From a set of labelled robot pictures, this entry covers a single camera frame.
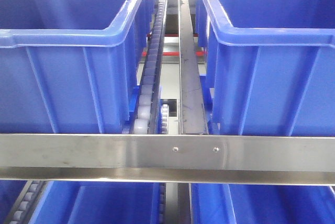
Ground upper roller track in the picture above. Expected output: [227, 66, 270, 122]
[133, 0, 168, 135]

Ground roller track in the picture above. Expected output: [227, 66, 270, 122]
[133, 0, 168, 135]
[4, 180, 48, 223]

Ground upper left blue bin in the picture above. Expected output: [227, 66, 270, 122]
[1, 0, 156, 133]

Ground blue bin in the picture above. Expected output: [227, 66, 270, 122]
[196, 0, 334, 136]
[192, 183, 334, 223]
[1, 0, 156, 133]
[29, 181, 163, 223]

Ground lower right blue bin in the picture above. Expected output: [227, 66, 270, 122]
[192, 183, 334, 223]

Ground upper right blue bin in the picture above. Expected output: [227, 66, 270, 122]
[196, 0, 334, 136]

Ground lower left blue bin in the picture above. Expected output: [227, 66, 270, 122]
[29, 181, 163, 223]

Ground lower far left bin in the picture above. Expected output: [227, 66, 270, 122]
[0, 180, 26, 223]

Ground lower left roller track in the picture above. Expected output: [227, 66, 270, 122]
[4, 180, 48, 223]

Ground steel divider rail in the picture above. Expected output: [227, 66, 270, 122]
[178, 0, 208, 135]

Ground steel front shelf rail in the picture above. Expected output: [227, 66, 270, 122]
[1, 134, 334, 185]

